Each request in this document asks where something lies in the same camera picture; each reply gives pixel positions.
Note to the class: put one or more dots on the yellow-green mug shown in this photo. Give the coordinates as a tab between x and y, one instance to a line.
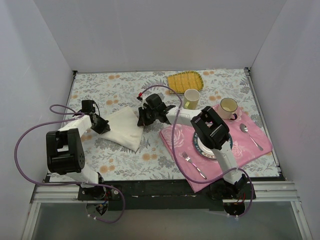
191	99

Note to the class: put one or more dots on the silver spoon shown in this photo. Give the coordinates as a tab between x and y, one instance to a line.
244	129

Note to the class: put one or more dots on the white cloth napkin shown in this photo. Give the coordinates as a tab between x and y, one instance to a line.
124	129

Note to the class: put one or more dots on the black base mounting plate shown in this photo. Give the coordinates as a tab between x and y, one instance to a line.
167	195

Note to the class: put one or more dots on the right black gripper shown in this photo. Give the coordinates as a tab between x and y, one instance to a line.
144	117

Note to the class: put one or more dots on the yellow woven bamboo tray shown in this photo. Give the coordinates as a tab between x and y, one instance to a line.
180	82

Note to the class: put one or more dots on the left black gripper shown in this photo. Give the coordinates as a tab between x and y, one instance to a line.
103	125

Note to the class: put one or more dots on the pink rose placemat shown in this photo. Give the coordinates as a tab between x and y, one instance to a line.
243	148

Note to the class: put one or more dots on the silver fork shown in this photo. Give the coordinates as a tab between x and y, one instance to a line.
189	160

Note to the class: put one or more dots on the cream enamel mug dark rim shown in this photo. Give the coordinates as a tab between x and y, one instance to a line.
227	109

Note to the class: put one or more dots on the white plate blue rim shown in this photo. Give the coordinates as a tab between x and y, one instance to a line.
202	149

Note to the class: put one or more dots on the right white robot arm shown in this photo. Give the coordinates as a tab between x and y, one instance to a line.
212	131

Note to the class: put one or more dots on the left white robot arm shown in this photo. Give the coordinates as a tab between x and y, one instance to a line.
65	153

